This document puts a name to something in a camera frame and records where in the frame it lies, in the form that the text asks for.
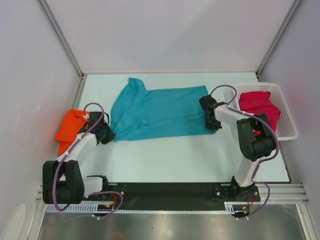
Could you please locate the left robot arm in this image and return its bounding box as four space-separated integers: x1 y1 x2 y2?
42 109 116 205

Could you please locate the magenta t-shirt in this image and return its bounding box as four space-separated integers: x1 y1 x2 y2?
238 91 281 132

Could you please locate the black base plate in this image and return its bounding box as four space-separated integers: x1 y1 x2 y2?
81 181 261 211

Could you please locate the white slotted cable duct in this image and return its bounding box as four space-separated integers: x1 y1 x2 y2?
61 203 249 216

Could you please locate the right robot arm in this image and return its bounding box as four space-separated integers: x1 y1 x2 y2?
199 95 279 201

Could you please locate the right rear frame post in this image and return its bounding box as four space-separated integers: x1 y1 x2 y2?
255 0 304 81

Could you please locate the left rear frame post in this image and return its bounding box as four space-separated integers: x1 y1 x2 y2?
36 0 84 79

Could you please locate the aluminium frame rail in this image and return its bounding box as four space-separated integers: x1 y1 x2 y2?
35 182 309 205

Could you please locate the frame post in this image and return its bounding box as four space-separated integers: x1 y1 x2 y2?
255 0 304 81
36 0 84 79

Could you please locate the teal t-shirt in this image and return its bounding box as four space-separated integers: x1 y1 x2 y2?
110 77 213 141

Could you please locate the orange t-shirt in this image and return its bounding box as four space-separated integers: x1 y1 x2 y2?
54 108 88 155

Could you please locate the white plastic basket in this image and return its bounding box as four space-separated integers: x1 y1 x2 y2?
234 82 299 141

